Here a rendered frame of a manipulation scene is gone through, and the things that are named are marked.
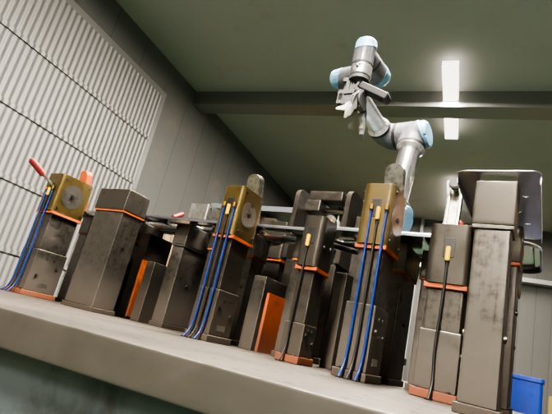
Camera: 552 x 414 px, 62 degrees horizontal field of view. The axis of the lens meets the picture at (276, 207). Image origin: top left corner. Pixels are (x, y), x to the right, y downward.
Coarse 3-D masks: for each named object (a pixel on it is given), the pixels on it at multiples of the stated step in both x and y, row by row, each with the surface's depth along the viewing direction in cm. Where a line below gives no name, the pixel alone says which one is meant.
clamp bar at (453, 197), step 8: (448, 184) 117; (456, 184) 116; (448, 192) 118; (456, 192) 118; (448, 200) 117; (456, 200) 117; (448, 208) 117; (456, 208) 116; (448, 216) 116; (456, 216) 114
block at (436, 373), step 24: (432, 240) 78; (456, 240) 76; (432, 264) 76; (456, 264) 74; (432, 288) 76; (456, 288) 73; (432, 312) 74; (456, 312) 73; (432, 336) 73; (456, 336) 71; (432, 360) 71; (456, 360) 70; (432, 384) 69; (456, 384) 69
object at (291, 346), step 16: (320, 224) 92; (304, 240) 93; (320, 240) 91; (304, 256) 91; (320, 256) 91; (304, 272) 91; (320, 272) 91; (304, 288) 90; (320, 288) 93; (304, 304) 89; (288, 320) 89; (304, 320) 88; (288, 336) 87; (304, 336) 87; (288, 352) 86; (304, 352) 87
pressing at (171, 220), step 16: (160, 224) 145; (192, 224) 134; (208, 224) 129; (272, 240) 132; (288, 240) 124; (336, 240) 113; (352, 240) 108; (416, 240) 97; (528, 256) 91; (528, 272) 99
